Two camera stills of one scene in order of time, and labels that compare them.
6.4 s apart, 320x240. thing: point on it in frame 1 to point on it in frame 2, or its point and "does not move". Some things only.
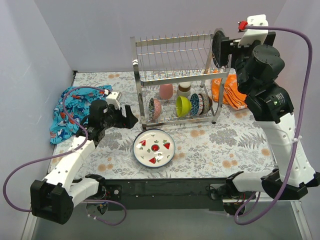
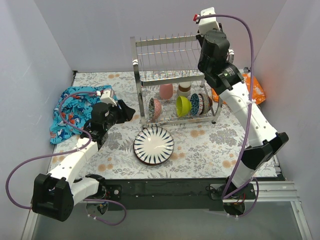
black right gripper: [223, 47] to [199, 36]
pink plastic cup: [166, 91] does not move
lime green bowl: [183, 106] does not move
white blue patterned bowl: [194, 104] does not move
